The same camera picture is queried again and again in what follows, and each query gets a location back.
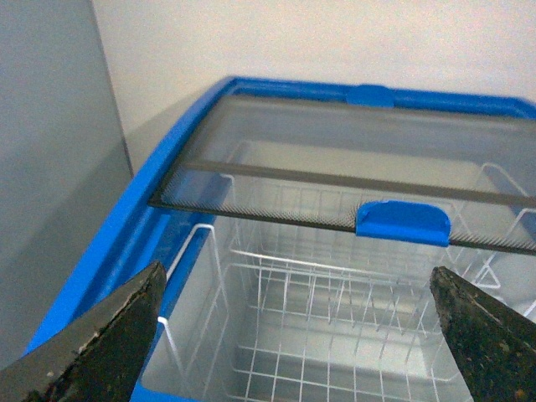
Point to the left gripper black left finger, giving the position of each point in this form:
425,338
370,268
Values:
99,356

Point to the upright glass door fridge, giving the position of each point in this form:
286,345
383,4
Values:
63,155

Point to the rear glass freezer lid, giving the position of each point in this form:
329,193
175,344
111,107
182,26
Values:
435,154

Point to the white wire freezer basket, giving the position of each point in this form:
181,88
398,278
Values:
261,311

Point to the white chest freezer blue rim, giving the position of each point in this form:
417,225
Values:
131,236

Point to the sliding glass freezer lid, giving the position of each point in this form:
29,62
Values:
365,207

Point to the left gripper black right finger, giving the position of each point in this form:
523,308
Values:
493,346

